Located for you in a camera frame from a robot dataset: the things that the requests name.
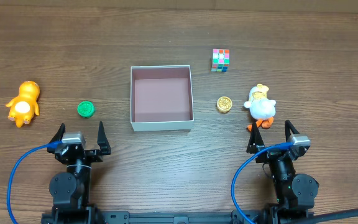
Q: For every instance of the orange dinosaur figure toy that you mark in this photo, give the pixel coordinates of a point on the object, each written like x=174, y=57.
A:
x=24, y=106

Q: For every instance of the green round wheel toy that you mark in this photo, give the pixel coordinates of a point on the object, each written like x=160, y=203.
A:
x=86, y=109

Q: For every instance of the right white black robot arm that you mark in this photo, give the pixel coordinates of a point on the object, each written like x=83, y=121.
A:
x=295, y=192

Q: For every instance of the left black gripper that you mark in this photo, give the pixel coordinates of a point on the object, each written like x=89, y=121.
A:
x=81, y=152

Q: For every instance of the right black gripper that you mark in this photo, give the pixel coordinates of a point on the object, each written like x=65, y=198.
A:
x=274, y=155

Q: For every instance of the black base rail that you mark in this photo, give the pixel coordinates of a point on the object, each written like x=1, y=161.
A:
x=120, y=217

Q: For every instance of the white plush duck toy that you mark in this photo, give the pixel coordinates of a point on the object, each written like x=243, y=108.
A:
x=261, y=108

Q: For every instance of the white box pink interior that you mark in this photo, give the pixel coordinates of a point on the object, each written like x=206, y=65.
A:
x=161, y=98

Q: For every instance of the multicoloured puzzle cube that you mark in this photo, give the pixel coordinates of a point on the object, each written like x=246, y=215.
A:
x=220, y=60

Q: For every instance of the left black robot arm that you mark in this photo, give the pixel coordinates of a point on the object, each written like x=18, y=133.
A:
x=71, y=189

